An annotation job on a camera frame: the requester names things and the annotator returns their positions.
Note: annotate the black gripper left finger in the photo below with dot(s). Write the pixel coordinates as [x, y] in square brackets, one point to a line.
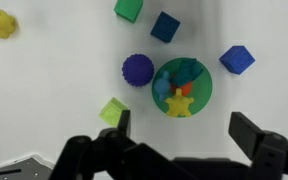
[94, 160]

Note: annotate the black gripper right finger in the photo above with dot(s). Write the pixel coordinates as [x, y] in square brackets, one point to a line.
[270, 153]

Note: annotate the yellow microbe toy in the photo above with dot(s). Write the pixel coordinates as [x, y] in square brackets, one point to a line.
[179, 105]

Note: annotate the green bowl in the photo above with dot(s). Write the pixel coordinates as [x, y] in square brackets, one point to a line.
[202, 93]

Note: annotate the light blue toy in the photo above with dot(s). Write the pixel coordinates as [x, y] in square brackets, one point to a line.
[161, 86]

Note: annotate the orange toy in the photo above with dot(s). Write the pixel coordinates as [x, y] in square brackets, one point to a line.
[185, 88]

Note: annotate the teal toy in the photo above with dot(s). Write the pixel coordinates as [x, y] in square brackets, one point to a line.
[187, 71]

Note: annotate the yellow knobbly toy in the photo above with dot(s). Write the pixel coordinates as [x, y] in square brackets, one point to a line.
[0, 24]

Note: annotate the lime green cube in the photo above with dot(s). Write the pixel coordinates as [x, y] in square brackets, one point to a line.
[112, 111]

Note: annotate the grey metal plate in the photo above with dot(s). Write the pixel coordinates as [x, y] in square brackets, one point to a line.
[20, 170]

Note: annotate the purple spiky ball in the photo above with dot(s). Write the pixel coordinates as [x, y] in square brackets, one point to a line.
[138, 70]

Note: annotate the dark blue foam cube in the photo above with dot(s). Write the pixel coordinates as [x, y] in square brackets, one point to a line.
[165, 27]

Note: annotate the green foam cube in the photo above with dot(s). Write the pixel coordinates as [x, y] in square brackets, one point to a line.
[128, 9]

